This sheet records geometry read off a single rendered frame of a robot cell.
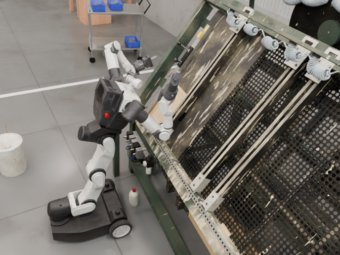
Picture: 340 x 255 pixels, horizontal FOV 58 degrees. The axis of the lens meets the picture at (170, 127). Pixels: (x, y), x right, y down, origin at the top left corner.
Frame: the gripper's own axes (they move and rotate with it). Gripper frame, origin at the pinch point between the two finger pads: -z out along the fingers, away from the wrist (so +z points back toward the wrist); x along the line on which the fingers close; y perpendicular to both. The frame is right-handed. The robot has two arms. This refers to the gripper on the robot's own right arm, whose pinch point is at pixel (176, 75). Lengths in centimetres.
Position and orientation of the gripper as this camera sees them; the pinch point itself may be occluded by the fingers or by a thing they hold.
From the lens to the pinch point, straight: 195.6
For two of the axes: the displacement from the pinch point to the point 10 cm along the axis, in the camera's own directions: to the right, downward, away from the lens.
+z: -2.8, 6.4, 7.2
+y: 9.4, 3.2, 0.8
